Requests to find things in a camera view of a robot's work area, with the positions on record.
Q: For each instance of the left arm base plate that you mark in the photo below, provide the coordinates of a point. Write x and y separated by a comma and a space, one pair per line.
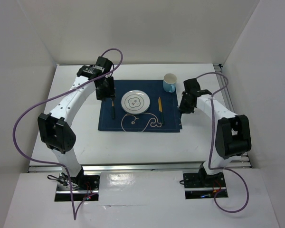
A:
89, 188

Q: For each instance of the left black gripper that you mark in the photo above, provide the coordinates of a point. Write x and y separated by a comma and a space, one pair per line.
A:
110, 93

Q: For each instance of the blue fish placemat cloth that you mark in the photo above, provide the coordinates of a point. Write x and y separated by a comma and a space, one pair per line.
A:
150, 121

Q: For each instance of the gold knife green handle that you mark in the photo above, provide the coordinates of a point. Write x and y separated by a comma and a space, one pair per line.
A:
161, 111

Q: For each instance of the aluminium front rail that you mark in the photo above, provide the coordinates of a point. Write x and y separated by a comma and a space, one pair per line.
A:
243, 163

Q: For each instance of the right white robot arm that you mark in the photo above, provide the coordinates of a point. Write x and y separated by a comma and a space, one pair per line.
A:
206, 106

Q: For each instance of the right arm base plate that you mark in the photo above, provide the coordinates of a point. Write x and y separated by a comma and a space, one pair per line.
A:
197, 188

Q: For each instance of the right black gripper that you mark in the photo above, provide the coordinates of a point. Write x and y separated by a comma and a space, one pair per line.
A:
183, 108

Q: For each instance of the white plate with rings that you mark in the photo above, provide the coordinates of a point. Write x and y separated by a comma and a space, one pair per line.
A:
135, 102

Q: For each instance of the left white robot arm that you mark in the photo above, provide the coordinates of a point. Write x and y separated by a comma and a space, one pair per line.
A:
55, 127

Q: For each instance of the gold fork green handle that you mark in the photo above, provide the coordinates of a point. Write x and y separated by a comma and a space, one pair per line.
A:
113, 110

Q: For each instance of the white and blue mug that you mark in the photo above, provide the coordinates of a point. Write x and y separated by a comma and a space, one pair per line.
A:
169, 83

